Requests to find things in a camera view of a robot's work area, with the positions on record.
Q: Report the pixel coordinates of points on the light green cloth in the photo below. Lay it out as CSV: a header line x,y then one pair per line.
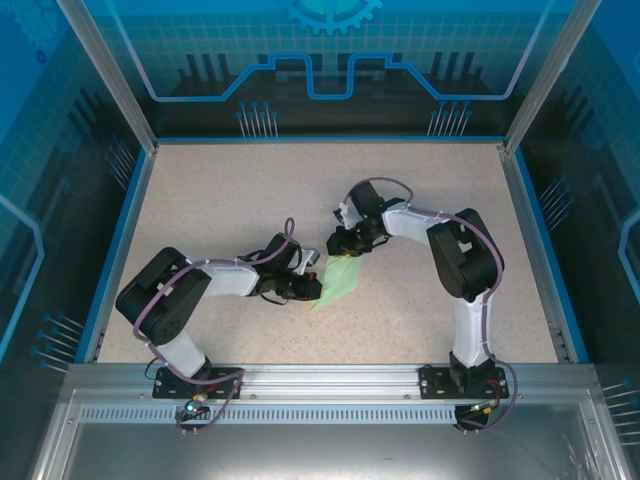
x,y
340,280

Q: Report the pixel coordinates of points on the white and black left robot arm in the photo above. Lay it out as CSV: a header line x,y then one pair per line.
x,y
230,280

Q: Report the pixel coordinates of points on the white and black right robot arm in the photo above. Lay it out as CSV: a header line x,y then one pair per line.
x,y
407,227

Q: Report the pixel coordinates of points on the steel tray plate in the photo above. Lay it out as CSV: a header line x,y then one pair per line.
x,y
320,450

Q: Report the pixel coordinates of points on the aluminium table edge rail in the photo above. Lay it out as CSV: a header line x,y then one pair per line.
x,y
325,141

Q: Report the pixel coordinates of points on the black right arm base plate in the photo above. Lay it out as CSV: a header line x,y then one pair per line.
x,y
432,382

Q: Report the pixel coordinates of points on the blue edged aluminium side rail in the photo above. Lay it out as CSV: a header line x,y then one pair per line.
x,y
122,250
533,250

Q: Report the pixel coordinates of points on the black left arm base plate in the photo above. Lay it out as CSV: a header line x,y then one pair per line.
x,y
162,392

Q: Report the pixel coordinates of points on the aluminium frame post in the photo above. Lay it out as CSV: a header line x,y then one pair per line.
x,y
112,75
547,75

